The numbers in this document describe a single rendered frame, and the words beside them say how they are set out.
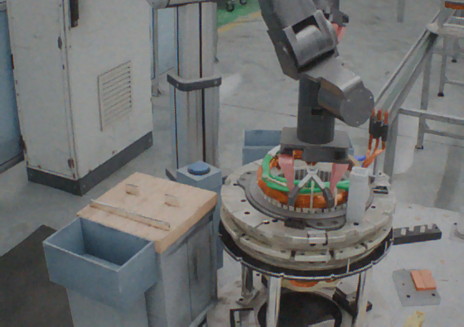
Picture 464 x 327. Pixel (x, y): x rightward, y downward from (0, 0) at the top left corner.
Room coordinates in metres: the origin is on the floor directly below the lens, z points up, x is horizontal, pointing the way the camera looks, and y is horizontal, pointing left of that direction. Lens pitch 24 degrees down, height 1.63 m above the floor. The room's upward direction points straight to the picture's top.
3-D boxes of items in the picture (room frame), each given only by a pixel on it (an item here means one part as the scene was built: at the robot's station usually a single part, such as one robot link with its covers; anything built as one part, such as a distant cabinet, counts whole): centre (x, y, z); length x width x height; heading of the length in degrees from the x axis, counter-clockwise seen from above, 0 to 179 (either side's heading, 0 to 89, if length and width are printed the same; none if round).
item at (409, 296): (1.09, -0.41, 0.79); 0.12 x 0.09 x 0.02; 0
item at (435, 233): (1.32, -0.46, 0.79); 0.15 x 0.05 x 0.02; 98
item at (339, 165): (0.86, -0.13, 1.21); 0.07 x 0.07 x 0.09; 83
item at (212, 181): (1.21, 0.08, 0.91); 0.07 x 0.07 x 0.25; 45
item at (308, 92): (0.85, -0.12, 1.34); 0.07 x 0.06 x 0.07; 28
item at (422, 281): (1.10, -0.43, 0.80); 0.07 x 0.05 x 0.01; 0
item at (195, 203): (1.00, 0.16, 1.05); 0.20 x 0.19 x 0.02; 153
